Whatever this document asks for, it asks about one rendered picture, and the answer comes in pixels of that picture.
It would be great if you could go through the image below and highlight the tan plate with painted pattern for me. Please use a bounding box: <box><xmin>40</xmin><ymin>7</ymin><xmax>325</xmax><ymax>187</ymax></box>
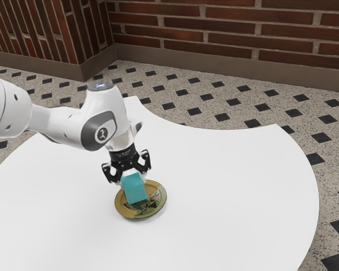
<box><xmin>114</xmin><ymin>178</ymin><xmax>168</xmax><ymax>221</ymax></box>

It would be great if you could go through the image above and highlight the teal block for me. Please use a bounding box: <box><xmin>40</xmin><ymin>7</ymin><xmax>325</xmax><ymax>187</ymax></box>
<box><xmin>120</xmin><ymin>172</ymin><xmax>148</xmax><ymax>205</ymax></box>

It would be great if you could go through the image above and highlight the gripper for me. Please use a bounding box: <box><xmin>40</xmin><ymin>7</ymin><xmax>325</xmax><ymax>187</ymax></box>
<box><xmin>101</xmin><ymin>146</ymin><xmax>153</xmax><ymax>186</ymax></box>

